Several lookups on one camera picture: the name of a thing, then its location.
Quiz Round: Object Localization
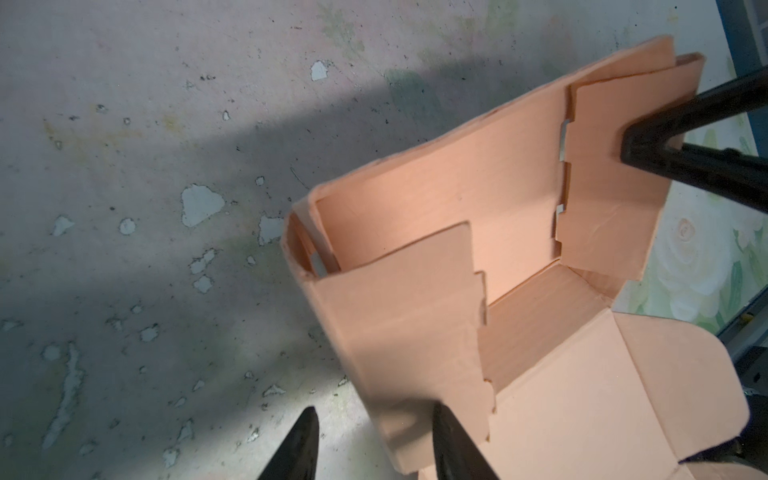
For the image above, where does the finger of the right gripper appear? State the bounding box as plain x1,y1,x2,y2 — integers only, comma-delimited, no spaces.
620,67,767,213

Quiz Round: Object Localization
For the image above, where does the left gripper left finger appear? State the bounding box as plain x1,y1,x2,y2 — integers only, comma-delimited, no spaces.
258,406,320,480

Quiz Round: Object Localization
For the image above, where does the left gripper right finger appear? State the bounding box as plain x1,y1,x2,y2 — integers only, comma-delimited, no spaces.
432,402,499,480

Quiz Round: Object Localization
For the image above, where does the orange cardboard paper box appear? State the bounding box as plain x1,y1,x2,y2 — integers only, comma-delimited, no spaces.
281,36,761,479

